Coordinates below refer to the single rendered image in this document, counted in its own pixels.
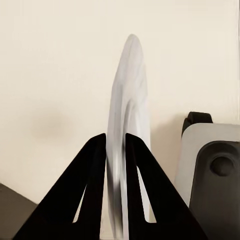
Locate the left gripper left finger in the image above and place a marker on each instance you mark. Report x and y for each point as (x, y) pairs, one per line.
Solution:
(53, 217)

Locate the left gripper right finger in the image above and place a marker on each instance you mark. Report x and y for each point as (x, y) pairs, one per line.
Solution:
(174, 220)

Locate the saucer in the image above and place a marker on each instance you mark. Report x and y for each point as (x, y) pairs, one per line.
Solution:
(128, 113)

